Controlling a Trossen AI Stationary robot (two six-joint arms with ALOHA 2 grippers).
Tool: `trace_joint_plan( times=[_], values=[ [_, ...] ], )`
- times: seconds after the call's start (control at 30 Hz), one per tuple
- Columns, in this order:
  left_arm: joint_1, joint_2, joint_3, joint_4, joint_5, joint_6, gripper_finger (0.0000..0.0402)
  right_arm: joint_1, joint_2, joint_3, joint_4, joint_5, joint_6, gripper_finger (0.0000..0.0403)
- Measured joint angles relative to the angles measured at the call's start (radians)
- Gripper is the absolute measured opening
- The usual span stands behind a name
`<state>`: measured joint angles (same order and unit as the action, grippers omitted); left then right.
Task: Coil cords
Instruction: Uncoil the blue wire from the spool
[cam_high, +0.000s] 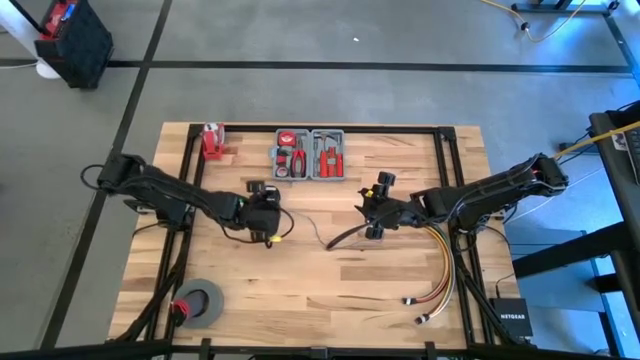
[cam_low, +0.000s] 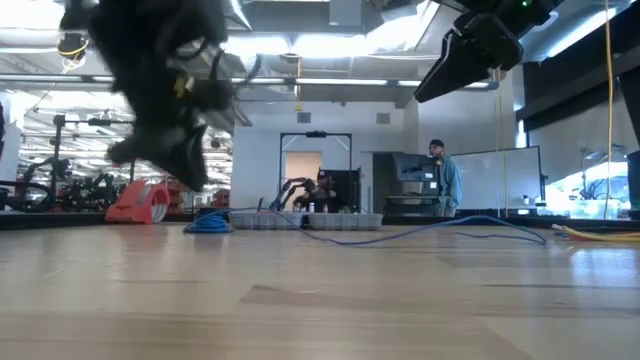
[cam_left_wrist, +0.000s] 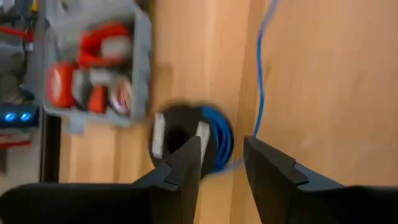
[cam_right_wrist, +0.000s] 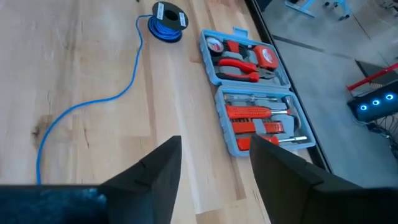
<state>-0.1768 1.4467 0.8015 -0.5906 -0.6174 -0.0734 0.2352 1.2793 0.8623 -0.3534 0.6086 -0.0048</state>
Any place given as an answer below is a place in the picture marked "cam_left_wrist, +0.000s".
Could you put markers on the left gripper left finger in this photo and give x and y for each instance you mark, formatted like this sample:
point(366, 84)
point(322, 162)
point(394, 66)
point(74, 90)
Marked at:
point(93, 205)

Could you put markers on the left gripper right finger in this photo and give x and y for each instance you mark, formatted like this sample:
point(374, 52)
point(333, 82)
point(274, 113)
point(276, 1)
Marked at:
point(311, 205)

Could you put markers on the black computer with blue lights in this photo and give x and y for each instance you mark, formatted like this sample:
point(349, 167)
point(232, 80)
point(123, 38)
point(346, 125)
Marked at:
point(31, 121)

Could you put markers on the red round tape measure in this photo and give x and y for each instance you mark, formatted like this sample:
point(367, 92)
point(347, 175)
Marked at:
point(60, 84)

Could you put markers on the grey plastic tool case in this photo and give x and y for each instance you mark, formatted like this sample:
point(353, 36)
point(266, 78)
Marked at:
point(141, 62)

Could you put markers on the red stick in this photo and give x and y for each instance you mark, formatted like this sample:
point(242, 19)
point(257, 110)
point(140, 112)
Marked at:
point(15, 32)

